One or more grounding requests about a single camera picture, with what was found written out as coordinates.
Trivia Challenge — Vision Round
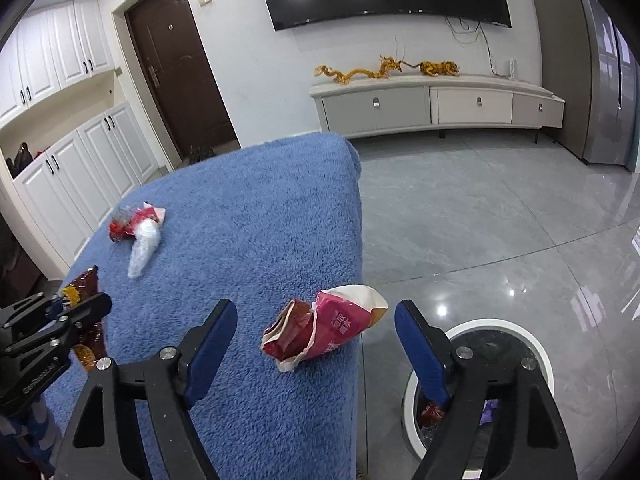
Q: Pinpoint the shiny brown wrapper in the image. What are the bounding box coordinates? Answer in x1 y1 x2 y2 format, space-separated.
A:
60 265 108 371

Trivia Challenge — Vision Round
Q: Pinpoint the white television cabinet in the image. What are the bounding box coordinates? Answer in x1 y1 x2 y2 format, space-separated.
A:
309 72 567 142

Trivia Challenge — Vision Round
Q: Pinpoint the crumpled red wrapper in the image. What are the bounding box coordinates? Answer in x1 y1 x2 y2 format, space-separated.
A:
108 201 167 243

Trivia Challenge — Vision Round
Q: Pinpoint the dangling television cable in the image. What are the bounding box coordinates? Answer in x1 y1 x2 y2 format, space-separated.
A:
446 16 508 77

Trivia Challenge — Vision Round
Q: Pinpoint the dark bag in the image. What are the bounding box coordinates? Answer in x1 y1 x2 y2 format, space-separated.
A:
5 142 35 178

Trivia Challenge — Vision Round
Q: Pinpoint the red and cream snack bag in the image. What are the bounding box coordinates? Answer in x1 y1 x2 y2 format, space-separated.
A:
261 284 389 373

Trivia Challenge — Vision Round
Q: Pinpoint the round white trash bin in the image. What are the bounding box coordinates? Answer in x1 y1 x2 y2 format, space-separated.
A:
402 317 556 480

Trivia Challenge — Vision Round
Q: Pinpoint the long golden dragon figurine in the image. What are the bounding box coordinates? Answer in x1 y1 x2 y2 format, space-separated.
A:
314 55 405 85

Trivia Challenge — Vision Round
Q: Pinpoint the white floor cabinet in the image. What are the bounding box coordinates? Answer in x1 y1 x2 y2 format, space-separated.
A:
12 101 158 266

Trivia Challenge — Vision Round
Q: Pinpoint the dark brown door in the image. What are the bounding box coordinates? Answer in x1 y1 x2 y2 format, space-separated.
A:
125 0 238 163

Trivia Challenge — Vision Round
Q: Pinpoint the clear plastic bag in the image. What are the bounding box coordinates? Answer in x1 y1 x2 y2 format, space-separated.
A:
128 218 162 279

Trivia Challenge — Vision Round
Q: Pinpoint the short golden tiger figurine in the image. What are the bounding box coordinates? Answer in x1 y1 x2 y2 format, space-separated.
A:
419 60 461 78

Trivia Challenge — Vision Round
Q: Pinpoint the blue fleece blanket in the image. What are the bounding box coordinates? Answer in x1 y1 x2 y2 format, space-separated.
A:
42 131 363 480

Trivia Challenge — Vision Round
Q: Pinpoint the grey double-door refrigerator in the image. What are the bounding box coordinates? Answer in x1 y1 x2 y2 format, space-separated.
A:
525 0 640 173

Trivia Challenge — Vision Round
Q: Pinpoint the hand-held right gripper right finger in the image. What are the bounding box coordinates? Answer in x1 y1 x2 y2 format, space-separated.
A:
394 299 578 480

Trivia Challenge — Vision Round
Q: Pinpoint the white wall cabinet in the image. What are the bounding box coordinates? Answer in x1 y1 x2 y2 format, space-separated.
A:
0 0 115 126

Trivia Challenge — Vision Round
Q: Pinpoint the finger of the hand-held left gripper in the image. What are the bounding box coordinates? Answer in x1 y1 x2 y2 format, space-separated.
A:
0 296 63 336
47 291 113 348

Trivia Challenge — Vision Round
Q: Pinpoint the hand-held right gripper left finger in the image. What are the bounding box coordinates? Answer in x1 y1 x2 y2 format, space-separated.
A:
52 299 238 480

